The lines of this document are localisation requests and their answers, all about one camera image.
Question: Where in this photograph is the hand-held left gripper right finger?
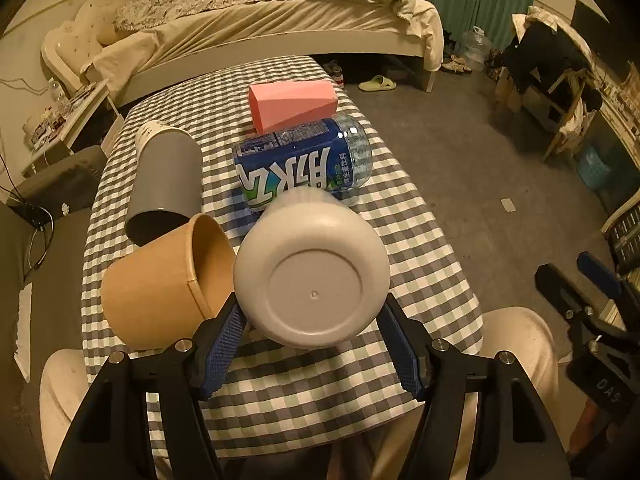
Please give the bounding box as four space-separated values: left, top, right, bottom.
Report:
376 296 573 480

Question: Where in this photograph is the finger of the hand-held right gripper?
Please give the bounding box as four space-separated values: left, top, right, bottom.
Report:
534 264 596 323
576 251 632 306

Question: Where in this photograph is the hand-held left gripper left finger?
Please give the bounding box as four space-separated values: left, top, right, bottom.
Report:
50 291 247 480

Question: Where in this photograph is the white plastic cup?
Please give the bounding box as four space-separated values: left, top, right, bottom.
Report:
233 187 391 350

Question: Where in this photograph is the brown paper cup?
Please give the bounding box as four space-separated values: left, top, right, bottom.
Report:
101 213 237 352

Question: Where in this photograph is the grey cup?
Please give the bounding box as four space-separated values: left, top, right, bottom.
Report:
125 121 203 246

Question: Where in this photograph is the person's right leg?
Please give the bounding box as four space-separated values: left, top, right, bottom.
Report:
370 307 571 480

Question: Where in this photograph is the blue plastic basket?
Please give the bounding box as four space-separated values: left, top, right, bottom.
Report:
577 146 613 190

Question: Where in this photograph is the checked tablecloth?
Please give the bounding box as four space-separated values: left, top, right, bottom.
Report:
82 55 485 461

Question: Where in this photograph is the wooden chair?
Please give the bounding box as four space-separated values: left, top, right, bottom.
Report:
542 67 603 163

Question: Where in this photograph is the blue label plastic bottle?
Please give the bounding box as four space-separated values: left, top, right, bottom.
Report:
233 113 373 213

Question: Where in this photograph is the chair with dark clothing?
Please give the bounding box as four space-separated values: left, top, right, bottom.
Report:
499 6 601 113

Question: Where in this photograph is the grey ottoman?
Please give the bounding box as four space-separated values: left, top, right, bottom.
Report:
14 146 108 221

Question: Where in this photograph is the black monitor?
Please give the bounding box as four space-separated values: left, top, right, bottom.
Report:
570 0 615 63

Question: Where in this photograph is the clear plastic water jug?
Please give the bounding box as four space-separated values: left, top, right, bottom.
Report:
457 26 491 72

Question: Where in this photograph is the pink box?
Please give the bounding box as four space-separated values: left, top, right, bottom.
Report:
248 80 337 136

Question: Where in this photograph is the green slipper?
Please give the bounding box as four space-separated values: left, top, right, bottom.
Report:
358 75 397 92

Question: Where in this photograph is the white nightstand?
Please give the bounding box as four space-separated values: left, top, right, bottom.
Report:
22 80 126 161

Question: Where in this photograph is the bed with beige sheet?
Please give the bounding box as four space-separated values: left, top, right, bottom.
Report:
80 0 445 108

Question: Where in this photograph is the white tufted headboard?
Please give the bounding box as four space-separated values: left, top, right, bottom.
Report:
42 0 132 88

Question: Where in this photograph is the black cable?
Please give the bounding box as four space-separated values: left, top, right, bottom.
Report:
0 150 55 281

